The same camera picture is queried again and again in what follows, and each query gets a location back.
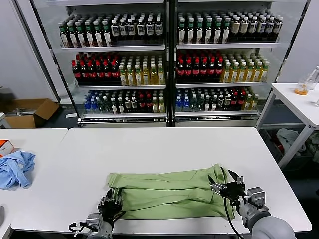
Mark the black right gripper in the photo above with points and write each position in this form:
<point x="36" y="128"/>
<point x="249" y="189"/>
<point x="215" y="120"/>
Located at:
<point x="234" y="190"/>

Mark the greenish crumpled cloth pile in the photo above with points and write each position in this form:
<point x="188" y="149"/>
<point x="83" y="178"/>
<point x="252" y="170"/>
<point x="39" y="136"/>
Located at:
<point x="314" y="147"/>

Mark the green cap dark tea bottle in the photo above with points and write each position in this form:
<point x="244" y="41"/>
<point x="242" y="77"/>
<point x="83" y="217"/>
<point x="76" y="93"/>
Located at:
<point x="81" y="37"/>
<point x="226" y="32"/>
<point x="99" y="37"/>
<point x="108" y="36"/>
<point x="73" y="37"/>
<point x="200" y="32"/>
<point x="182" y="32"/>
<point x="64" y="37"/>
<point x="218" y="32"/>
<point x="209" y="32"/>
<point x="90" y="37"/>
<point x="191" y="32"/>

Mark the glass door beverage cabinet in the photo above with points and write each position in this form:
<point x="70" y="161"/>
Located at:
<point x="122" y="122"/>
<point x="215" y="120"/>

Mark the dark bulky object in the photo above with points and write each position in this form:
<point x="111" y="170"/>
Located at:
<point x="6" y="95"/>

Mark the clear water bottle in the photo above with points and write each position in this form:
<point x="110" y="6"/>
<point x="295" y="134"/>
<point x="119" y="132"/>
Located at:
<point x="201" y="102"/>
<point x="108" y="106"/>
<point x="101" y="106"/>
<point x="193" y="102"/>

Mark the small red cap cola bottle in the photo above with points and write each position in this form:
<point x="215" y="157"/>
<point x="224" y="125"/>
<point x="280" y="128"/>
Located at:
<point x="148" y="104"/>
<point x="141" y="104"/>
<point x="234" y="101"/>
<point x="241" y="101"/>

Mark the small clear glass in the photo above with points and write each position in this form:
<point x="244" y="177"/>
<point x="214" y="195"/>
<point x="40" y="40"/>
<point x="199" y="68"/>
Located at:
<point x="317" y="100"/>

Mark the white cap navy label bottle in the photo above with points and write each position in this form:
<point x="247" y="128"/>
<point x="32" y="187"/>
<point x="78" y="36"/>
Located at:
<point x="270" y="27"/>
<point x="253" y="27"/>
<point x="277" y="26"/>
<point x="150" y="29"/>
<point x="159" y="29"/>
<point x="123" y="30"/>
<point x="141" y="29"/>
<point x="261" y="27"/>
<point x="115" y="30"/>
<point x="132" y="30"/>

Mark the light green polo shirt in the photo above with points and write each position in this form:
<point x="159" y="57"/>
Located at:
<point x="162" y="194"/>

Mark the dark storage crate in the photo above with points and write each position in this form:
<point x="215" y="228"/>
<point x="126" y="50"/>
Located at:
<point x="271" y="144"/>

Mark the clear white cap bottle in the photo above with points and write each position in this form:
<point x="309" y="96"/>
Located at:
<point x="314" y="77"/>

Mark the white cap beige label bottle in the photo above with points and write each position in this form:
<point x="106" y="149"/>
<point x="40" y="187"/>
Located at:
<point x="244" y="28"/>
<point x="235" y="29"/>

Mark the small white label drink bottle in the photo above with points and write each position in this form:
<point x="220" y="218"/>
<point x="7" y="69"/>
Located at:
<point x="207" y="103"/>
<point x="214" y="103"/>

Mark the yellow juice bottle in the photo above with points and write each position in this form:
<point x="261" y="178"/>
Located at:
<point x="139" y="76"/>
<point x="131" y="76"/>
<point x="257" y="73"/>
<point x="235" y="73"/>
<point x="154" y="75"/>
<point x="264" y="72"/>
<point x="227" y="73"/>
<point x="250" y="73"/>
<point x="242" y="73"/>
<point x="146" y="76"/>
<point x="123" y="76"/>
<point x="162" y="75"/>

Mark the orange and white box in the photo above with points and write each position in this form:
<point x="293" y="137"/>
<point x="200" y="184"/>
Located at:
<point x="6" y="147"/>

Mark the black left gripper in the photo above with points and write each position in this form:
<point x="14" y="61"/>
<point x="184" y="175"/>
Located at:
<point x="109" y="211"/>

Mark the open brown cardboard box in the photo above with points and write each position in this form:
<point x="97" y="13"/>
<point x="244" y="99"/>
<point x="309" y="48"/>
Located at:
<point x="23" y="120"/>

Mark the white side table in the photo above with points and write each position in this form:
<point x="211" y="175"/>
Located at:
<point x="294" y="99"/>

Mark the small yellow tea bottle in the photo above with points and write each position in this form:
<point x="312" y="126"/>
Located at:
<point x="254" y="102"/>
<point x="161" y="106"/>
<point x="248" y="102"/>
<point x="155" y="106"/>

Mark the pale grey crumpled cloth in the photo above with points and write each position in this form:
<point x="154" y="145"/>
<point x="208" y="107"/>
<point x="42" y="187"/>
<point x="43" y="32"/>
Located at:
<point x="289" y="139"/>

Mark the grey device edge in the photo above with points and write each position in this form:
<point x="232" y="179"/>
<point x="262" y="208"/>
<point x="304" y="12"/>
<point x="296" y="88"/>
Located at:
<point x="1" y="214"/>

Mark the crumpled light blue shirt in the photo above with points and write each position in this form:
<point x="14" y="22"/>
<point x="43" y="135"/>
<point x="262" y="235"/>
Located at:
<point x="15" y="171"/>

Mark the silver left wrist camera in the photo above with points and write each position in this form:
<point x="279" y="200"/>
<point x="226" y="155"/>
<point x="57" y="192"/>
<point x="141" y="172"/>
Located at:
<point x="94" y="221"/>

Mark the metal parts in carton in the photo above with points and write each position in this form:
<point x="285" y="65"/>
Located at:
<point x="18" y="111"/>

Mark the blue label water bottle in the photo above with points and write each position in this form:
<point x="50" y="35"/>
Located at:
<point x="87" y="106"/>
<point x="179" y="103"/>
<point x="94" y="106"/>
<point x="186" y="103"/>

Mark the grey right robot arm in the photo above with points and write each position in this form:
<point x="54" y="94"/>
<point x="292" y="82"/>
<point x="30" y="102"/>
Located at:
<point x="269" y="226"/>

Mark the glass beaker orange liquid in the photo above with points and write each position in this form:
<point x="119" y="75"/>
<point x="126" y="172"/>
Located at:
<point x="300" y="89"/>

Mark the small white cap dark bottle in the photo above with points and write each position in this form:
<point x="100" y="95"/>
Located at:
<point x="221" y="101"/>
<point x="134" y="104"/>
<point x="114" y="106"/>
<point x="127" y="104"/>
<point x="227" y="101"/>
<point x="121" y="106"/>

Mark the small white floor object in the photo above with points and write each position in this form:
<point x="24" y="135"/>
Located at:
<point x="71" y="115"/>

